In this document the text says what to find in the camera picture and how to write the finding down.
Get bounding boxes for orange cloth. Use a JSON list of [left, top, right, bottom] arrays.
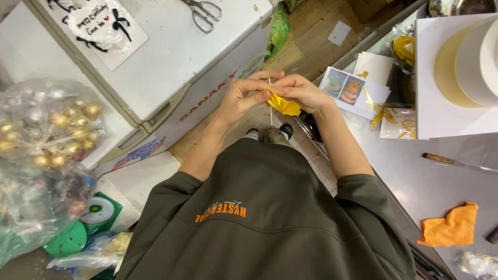
[[417, 201, 479, 248]]

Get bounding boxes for person's right hand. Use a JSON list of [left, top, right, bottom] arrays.
[[268, 73, 337, 116]]

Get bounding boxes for person's olive sweatshirt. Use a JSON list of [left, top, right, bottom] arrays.
[[115, 137, 417, 280]]

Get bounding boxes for printed cake photo sheet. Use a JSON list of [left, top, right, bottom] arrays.
[[319, 66, 391, 120]]

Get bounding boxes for wooden handled palette knife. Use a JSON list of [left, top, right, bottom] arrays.
[[423, 152, 498, 174]]

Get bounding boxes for white paper square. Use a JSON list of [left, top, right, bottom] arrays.
[[328, 20, 352, 47]]

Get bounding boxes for crumpled clear plastic bag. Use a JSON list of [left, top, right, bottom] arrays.
[[455, 251, 498, 279]]

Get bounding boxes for white square cake board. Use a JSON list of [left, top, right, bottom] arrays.
[[415, 12, 498, 140]]

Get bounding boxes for green kitchen scale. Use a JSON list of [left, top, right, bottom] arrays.
[[43, 191, 123, 258]]

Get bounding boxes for white decorated cake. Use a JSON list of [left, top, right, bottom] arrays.
[[67, 0, 135, 54]]

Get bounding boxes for thin wooden skewer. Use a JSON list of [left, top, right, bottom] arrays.
[[268, 77, 274, 126]]

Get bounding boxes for person's left hand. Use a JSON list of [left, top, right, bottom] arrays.
[[216, 70, 286, 125]]

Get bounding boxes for green plastic bag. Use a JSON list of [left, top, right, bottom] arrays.
[[265, 3, 291, 60]]

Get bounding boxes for packet of gold toppers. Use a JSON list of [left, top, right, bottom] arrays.
[[379, 108, 418, 140]]

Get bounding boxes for white chest freezer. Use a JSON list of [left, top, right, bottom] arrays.
[[0, 0, 274, 178]]

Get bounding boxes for clear bag of decorations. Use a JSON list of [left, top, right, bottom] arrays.
[[0, 161, 98, 269]]

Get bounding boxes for bag of gold balls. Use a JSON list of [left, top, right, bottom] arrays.
[[0, 78, 110, 170]]

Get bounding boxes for bag of yellow decorations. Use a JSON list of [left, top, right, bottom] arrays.
[[389, 24, 417, 74]]

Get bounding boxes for cream round cake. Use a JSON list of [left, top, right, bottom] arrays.
[[434, 15, 498, 109]]

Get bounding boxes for gold butterfly topper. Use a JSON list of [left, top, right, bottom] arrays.
[[363, 87, 398, 131]]

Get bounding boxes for clear plastic bag pile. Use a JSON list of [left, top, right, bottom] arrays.
[[46, 232, 133, 280]]

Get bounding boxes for white foam box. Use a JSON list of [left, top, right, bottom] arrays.
[[95, 151, 182, 233]]

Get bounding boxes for metal scissors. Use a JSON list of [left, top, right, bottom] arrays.
[[181, 0, 223, 34]]

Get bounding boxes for person's shoes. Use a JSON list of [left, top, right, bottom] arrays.
[[245, 123, 294, 142]]

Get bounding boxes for yellow paper fan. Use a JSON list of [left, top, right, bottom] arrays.
[[263, 87, 302, 116]]

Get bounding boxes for white paper cards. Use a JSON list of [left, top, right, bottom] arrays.
[[352, 51, 395, 87]]

